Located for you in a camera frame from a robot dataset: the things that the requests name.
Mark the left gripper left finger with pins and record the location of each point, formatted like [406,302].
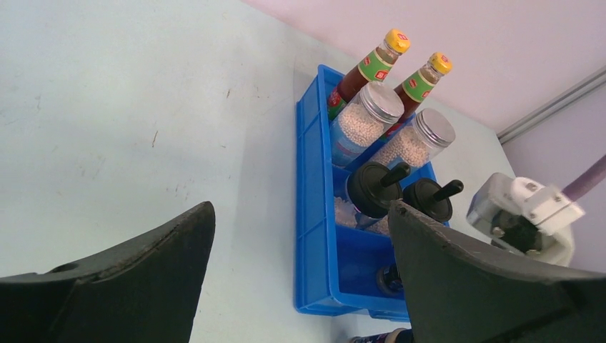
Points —
[145,289]

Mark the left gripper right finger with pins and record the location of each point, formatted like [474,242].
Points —
[459,289]

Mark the blue compartment tray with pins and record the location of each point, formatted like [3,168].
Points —
[335,266]

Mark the white spice jar black lid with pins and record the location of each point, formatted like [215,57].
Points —
[424,195]
[348,188]

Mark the clear jar silver lid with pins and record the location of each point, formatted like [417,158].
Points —
[425,136]
[369,115]

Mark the red sauce bottle yellow cap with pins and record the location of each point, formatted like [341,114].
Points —
[417,87]

